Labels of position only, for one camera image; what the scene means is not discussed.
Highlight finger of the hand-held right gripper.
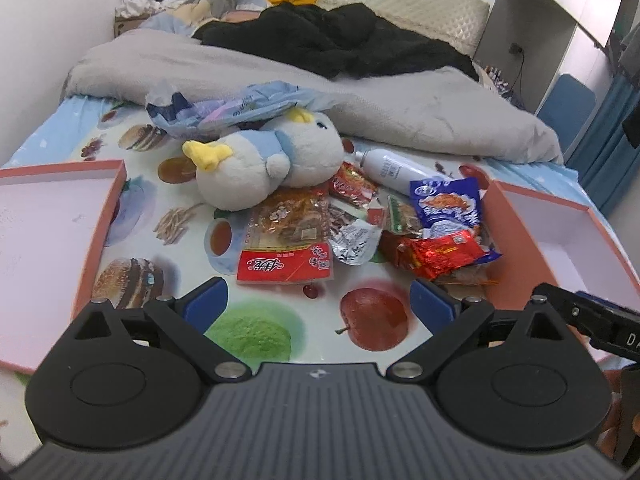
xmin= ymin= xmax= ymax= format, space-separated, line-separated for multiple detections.
xmin=574 ymin=291 xmax=625 ymax=312
xmin=532 ymin=282 xmax=608 ymax=350

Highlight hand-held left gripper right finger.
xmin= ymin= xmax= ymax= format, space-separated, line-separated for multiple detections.
xmin=386 ymin=279 xmax=576 ymax=382

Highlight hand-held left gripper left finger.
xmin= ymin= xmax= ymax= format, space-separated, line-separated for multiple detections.
xmin=62 ymin=277 xmax=251 ymax=382

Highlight crinkled red snack packet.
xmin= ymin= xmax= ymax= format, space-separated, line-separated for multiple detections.
xmin=392 ymin=229 xmax=502 ymax=283

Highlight orange cardboard box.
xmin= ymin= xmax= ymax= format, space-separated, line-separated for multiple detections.
xmin=480 ymin=180 xmax=640 ymax=361

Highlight green label snack packet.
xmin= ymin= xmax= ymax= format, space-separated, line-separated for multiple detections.
xmin=382 ymin=194 xmax=426 ymax=237

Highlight person's right hand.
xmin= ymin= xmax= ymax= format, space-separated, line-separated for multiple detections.
xmin=597 ymin=367 xmax=626 ymax=461

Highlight large clear red snack packet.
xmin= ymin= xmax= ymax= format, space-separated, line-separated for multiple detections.
xmin=236 ymin=185 xmax=335 ymax=287

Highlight silver foil packet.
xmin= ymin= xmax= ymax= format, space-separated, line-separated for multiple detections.
xmin=330 ymin=217 xmax=383 ymax=266

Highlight blue snack packet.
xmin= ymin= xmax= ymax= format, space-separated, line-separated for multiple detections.
xmin=409 ymin=176 xmax=485 ymax=240

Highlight small dark snack packet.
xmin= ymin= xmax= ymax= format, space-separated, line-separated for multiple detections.
xmin=326 ymin=202 xmax=363 ymax=233

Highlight white spray bottle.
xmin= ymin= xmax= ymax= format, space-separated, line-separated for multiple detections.
xmin=352 ymin=149 xmax=451 ymax=196

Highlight blue curtain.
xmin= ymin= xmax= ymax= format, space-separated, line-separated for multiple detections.
xmin=565 ymin=72 xmax=640 ymax=221

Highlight small red snack packet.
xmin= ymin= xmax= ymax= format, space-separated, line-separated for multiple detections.
xmin=329 ymin=161 xmax=379 ymax=207

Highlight penguin plush toy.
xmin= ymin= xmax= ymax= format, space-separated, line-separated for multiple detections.
xmin=181 ymin=106 xmax=346 ymax=212

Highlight orange box lid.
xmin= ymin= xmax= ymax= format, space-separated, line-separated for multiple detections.
xmin=0 ymin=159 xmax=128 ymax=375

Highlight blue plastic bag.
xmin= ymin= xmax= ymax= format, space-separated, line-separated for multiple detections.
xmin=145 ymin=80 xmax=341 ymax=142

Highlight grey blanket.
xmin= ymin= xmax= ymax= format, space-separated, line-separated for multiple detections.
xmin=65 ymin=29 xmax=566 ymax=165

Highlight hanging dark clothes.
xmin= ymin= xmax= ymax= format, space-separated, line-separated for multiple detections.
xmin=615 ymin=25 xmax=640 ymax=148

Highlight patterned cloth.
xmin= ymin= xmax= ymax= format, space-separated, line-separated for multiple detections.
xmin=482 ymin=62 xmax=516 ymax=98

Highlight white cabinet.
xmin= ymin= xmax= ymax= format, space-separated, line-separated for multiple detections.
xmin=472 ymin=0 xmax=640 ymax=113

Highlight black fleece garment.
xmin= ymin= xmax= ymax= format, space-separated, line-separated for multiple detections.
xmin=192 ymin=1 xmax=478 ymax=81

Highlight cream quilted headboard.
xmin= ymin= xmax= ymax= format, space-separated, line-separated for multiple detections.
xmin=210 ymin=0 xmax=491 ymax=58

